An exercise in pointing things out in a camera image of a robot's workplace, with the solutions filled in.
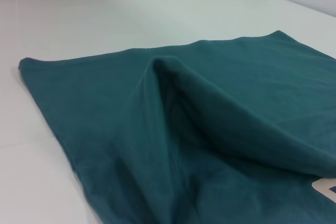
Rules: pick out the blue t-shirt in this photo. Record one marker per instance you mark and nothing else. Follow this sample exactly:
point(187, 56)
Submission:
point(183, 134)

